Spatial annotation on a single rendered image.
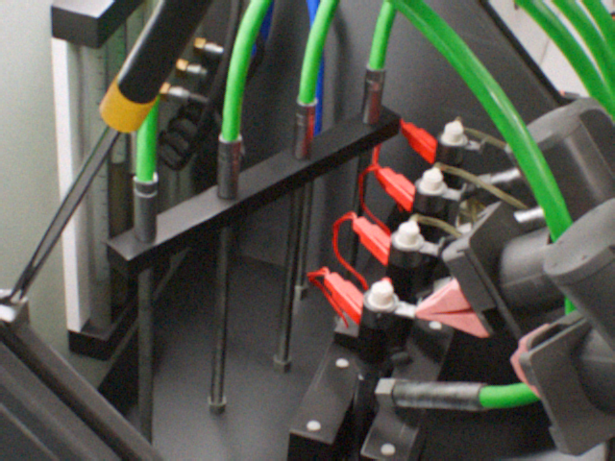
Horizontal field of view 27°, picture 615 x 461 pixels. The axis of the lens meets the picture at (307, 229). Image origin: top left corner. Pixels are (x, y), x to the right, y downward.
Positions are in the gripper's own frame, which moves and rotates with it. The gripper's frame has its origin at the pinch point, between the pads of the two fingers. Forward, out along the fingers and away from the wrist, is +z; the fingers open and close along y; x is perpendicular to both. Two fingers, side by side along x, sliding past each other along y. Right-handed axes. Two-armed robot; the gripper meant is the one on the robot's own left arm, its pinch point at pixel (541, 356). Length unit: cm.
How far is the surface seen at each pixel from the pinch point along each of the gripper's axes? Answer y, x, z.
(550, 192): -1.1, -10.4, -7.8
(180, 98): 2, -26, 44
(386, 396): 6.5, 0.4, 12.1
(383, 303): 1.0, -4.0, 19.9
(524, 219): -15.9, -3.3, 25.8
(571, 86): -46, -8, 59
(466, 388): 3.4, 0.9, 5.5
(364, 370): 3.3, 1.0, 24.5
